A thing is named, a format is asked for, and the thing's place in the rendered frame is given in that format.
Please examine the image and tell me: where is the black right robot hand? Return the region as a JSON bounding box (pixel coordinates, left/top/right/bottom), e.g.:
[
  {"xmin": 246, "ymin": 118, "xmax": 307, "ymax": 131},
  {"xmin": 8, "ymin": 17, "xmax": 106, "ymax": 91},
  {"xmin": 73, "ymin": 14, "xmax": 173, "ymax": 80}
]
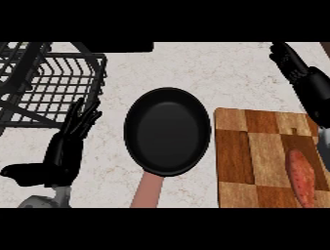
[{"xmin": 269, "ymin": 42, "xmax": 330, "ymax": 130}]

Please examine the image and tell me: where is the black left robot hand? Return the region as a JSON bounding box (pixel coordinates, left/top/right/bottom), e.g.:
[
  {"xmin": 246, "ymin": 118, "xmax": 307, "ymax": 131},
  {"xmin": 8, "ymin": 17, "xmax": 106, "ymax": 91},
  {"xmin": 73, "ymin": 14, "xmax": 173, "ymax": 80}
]
[{"xmin": 0, "ymin": 97, "xmax": 103, "ymax": 188}]

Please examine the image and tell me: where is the checkered wooden cutting board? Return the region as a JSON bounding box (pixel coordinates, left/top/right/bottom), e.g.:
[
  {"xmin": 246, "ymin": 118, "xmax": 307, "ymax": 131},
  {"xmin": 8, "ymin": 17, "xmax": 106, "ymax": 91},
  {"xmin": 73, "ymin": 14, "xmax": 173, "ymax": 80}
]
[{"xmin": 214, "ymin": 106, "xmax": 330, "ymax": 209}]

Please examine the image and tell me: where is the reddish sweet potato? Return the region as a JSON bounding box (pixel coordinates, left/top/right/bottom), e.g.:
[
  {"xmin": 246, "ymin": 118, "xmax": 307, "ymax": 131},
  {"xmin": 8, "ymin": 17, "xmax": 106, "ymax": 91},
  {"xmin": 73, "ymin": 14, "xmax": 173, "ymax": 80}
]
[{"xmin": 285, "ymin": 148, "xmax": 319, "ymax": 209}]

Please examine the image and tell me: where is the black wire basket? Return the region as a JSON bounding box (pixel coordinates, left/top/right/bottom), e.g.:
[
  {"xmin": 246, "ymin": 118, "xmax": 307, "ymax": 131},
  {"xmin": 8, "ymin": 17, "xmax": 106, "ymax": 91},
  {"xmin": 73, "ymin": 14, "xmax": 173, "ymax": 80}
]
[{"xmin": 0, "ymin": 42, "xmax": 109, "ymax": 138}]

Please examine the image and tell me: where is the black pan with brown handle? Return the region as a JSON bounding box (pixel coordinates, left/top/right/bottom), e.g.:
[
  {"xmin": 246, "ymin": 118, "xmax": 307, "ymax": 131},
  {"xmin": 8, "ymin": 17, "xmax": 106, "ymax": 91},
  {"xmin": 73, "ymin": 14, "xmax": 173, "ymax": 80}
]
[{"xmin": 123, "ymin": 87, "xmax": 214, "ymax": 209}]

